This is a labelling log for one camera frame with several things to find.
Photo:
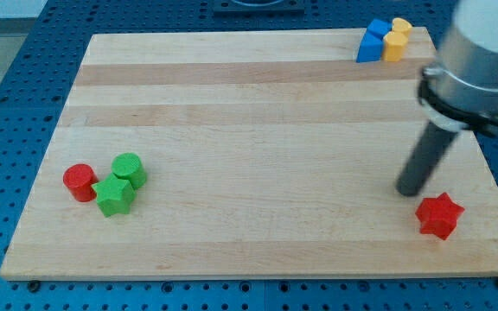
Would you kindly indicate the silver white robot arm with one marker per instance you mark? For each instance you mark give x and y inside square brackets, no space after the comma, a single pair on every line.
[459,89]

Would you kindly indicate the light wooden board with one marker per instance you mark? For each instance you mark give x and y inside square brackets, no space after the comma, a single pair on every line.
[269,155]

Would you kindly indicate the green cylinder block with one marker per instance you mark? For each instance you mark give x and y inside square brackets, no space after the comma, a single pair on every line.
[128,166]

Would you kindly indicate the green star block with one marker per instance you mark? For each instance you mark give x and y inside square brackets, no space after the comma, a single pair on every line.
[114,195]

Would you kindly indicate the front blue block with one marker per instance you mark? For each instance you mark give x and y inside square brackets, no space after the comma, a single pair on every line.
[370,49]

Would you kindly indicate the blue block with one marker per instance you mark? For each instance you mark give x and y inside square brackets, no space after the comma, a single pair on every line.
[370,49]
[379,28]

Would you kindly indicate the red cylinder block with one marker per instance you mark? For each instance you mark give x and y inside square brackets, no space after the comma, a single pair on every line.
[78,180]

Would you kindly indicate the rear blue block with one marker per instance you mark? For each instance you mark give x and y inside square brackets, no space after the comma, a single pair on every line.
[379,28]

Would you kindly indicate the front yellow block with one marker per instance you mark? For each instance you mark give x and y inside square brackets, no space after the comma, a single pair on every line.
[394,46]

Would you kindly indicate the yellow block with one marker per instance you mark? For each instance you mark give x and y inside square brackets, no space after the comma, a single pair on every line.
[402,26]
[394,46]

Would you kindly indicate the black cylindrical pointer rod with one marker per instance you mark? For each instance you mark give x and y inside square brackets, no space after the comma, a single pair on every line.
[426,155]

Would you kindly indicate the rear yellow block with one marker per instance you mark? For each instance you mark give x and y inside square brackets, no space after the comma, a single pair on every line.
[402,26]

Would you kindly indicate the red star block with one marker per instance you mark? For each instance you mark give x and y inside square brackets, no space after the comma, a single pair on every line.
[438,216]

